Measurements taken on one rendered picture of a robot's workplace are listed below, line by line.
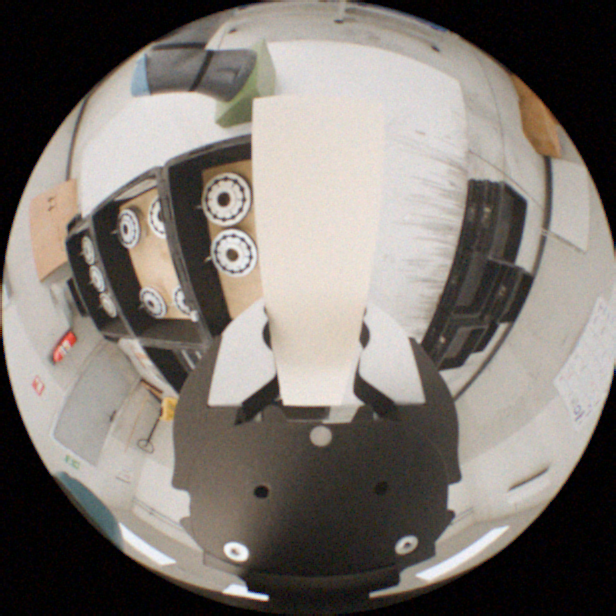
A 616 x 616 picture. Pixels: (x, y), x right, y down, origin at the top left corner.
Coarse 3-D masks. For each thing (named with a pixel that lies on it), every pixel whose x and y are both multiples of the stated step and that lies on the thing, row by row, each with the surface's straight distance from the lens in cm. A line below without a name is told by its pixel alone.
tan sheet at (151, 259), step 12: (156, 192) 52; (132, 204) 59; (144, 204) 55; (144, 240) 57; (156, 240) 53; (132, 252) 63; (144, 252) 58; (156, 252) 55; (168, 252) 52; (144, 264) 60; (156, 264) 56; (168, 264) 53; (144, 276) 62; (156, 276) 58; (168, 276) 55; (168, 288) 57; (168, 312) 63; (180, 312) 59
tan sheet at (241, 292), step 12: (216, 168) 42; (228, 168) 41; (240, 168) 40; (252, 168) 39; (204, 180) 43; (252, 180) 39; (228, 204) 40; (252, 216) 39; (216, 228) 42; (252, 228) 39; (228, 276) 44; (252, 276) 42; (228, 288) 46; (240, 288) 44; (252, 288) 43; (228, 300) 47; (240, 300) 46; (252, 300) 45; (240, 312) 48
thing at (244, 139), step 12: (216, 144) 32; (228, 144) 31; (240, 144) 30; (180, 156) 35; (192, 156) 33; (168, 168) 36; (168, 180) 36; (168, 192) 36; (168, 204) 36; (168, 216) 36; (180, 240) 36; (180, 252) 36; (180, 264) 36; (192, 288) 37; (192, 300) 39; (204, 324) 41
